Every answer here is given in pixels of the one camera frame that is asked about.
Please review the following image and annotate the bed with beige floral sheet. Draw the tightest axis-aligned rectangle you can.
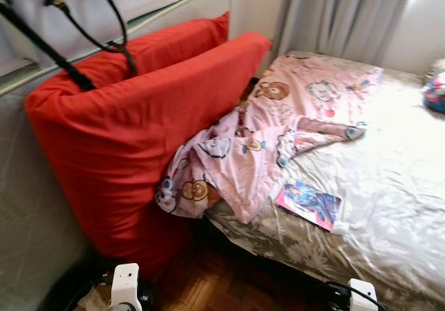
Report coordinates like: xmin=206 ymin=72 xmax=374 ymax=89
xmin=205 ymin=50 xmax=445 ymax=311

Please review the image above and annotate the white handbag with black straps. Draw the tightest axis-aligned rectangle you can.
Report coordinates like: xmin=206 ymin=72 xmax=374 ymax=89
xmin=0 ymin=0 xmax=140 ymax=93

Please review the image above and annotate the pink cartoon bear blanket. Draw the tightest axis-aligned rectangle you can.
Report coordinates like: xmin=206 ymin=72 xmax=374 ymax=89
xmin=154 ymin=52 xmax=383 ymax=225

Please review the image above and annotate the colourful comic book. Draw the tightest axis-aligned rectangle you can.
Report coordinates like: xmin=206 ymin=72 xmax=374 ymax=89
xmin=275 ymin=180 xmax=343 ymax=232

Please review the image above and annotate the black waste bin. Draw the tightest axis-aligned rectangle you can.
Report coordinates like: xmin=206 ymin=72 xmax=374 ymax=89
xmin=42 ymin=255 xmax=157 ymax=311

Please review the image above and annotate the grey curtain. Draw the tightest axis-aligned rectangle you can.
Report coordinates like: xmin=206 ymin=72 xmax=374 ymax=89
xmin=275 ymin=0 xmax=418 ymax=65

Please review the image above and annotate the red folded cushion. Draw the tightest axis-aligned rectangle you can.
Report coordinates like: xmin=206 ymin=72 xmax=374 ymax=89
xmin=24 ymin=12 xmax=273 ymax=278

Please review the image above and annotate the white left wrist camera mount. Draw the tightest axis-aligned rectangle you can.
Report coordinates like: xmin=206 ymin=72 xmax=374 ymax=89
xmin=108 ymin=262 xmax=143 ymax=311

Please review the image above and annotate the stars and stripes pillow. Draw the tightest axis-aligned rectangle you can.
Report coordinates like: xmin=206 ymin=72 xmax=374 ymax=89
xmin=423 ymin=59 xmax=445 ymax=113

